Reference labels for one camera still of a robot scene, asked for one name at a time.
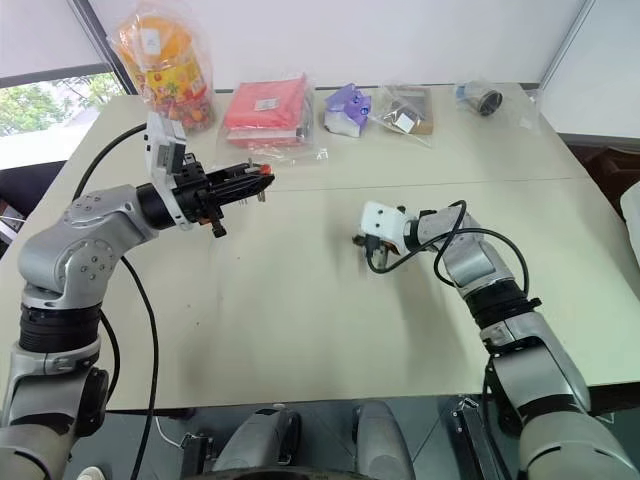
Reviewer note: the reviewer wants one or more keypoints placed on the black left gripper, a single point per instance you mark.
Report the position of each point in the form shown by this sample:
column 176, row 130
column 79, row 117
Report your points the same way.
column 196, row 192

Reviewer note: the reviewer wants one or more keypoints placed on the brown item in clear bag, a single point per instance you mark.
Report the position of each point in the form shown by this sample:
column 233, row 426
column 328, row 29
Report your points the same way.
column 407, row 112

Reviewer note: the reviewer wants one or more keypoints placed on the orange candy bag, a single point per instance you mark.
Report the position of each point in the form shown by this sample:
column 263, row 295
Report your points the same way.
column 167, row 70

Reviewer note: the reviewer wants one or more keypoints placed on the white rounded object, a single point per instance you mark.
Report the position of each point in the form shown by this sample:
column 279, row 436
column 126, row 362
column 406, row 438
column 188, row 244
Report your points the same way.
column 631, row 205

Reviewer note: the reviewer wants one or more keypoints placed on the metal cylinder in clear bag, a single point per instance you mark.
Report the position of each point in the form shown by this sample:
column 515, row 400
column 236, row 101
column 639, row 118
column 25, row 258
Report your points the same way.
column 487, row 102

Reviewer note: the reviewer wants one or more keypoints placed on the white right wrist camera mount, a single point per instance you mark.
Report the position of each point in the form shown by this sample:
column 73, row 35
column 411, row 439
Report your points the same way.
column 382, row 217

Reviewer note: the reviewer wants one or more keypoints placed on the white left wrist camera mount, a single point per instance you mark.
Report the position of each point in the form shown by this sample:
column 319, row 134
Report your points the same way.
column 160, row 145

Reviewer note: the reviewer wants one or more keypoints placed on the grey rounded robot leg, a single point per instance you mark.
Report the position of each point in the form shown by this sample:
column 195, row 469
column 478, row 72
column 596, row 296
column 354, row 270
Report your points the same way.
column 260, row 440
column 380, row 440

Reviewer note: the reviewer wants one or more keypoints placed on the black metal bracket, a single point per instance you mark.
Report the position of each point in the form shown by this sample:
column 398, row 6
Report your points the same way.
column 472, row 430
column 196, row 450

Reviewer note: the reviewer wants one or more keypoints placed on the dark chair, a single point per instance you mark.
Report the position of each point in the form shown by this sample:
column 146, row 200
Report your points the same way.
column 27, row 187

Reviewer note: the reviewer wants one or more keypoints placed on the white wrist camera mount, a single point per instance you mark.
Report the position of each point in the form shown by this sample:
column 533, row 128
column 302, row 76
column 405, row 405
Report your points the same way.
column 382, row 217
column 160, row 145

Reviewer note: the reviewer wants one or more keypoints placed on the red packet in plastic bag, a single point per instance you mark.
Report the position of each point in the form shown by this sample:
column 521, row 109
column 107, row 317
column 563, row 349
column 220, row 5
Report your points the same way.
column 267, row 112

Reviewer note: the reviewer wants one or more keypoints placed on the dark red furniture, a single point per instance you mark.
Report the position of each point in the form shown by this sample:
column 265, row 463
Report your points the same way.
column 607, row 165

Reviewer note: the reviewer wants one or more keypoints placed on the purple white bagged package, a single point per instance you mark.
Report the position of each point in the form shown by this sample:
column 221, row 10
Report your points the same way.
column 345, row 112

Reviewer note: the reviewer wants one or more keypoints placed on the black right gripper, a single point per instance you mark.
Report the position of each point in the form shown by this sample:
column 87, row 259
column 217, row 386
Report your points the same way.
column 377, row 256

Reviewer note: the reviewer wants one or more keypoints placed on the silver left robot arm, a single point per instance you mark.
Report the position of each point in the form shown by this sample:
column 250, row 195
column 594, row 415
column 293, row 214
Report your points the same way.
column 75, row 250

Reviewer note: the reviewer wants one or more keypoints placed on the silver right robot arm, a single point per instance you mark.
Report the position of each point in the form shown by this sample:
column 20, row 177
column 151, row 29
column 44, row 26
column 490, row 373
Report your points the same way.
column 475, row 260

